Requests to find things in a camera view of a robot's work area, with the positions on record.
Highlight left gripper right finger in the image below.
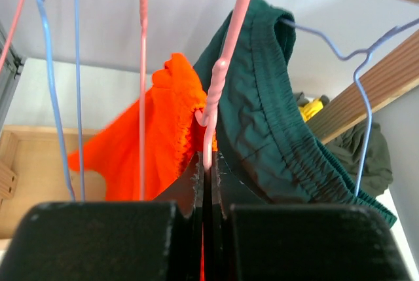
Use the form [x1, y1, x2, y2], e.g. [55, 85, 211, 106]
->
[212, 154, 410, 280]

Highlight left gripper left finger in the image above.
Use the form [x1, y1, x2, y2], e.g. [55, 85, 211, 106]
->
[1, 153, 203, 280]

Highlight dark green shorts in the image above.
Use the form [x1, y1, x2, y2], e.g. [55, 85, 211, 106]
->
[192, 0, 397, 229]

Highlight olive green shorts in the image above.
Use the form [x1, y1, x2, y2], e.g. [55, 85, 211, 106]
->
[293, 92, 393, 198]

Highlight yellow shorts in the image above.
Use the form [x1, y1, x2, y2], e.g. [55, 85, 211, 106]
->
[299, 98, 323, 122]

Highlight blue wire hanger green shorts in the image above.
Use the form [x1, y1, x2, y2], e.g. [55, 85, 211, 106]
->
[280, 19, 418, 197]

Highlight pink wire hanger olive shorts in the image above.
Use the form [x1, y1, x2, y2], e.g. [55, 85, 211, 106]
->
[139, 0, 148, 200]

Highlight pink wire hanger orange shorts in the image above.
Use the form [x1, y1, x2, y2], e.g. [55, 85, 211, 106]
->
[194, 0, 263, 281]

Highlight light blue wire hanger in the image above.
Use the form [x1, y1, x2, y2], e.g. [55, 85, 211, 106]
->
[36, 0, 86, 200]

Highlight wooden clothes rack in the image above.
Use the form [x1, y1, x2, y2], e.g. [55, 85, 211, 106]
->
[1, 0, 418, 238]

